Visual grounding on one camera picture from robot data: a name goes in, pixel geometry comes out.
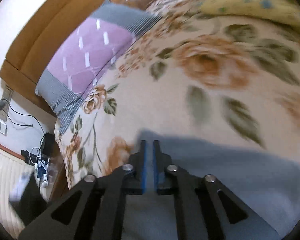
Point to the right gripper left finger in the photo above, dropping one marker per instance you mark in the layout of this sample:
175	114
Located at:
94	208

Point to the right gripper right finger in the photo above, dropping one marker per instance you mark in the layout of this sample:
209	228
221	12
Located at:
204	207

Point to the floral bed blanket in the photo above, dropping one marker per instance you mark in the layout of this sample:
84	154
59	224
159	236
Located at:
229	79

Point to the yellow floral pillow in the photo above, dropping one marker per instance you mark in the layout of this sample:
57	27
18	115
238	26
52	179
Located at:
281	11

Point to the white wall outlet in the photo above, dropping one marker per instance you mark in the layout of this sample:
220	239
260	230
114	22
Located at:
3	127

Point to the grey fleece pants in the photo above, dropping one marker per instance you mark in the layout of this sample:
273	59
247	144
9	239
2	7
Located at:
268	184

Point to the black charger with cable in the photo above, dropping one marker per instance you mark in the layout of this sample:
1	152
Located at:
5	103

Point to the wooden headboard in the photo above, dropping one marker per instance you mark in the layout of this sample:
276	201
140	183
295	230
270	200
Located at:
42	35

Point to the black bedside device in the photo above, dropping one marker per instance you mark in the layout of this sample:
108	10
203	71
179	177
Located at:
39	158

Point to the purple grey pillow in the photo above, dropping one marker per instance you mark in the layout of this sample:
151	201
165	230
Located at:
87	53

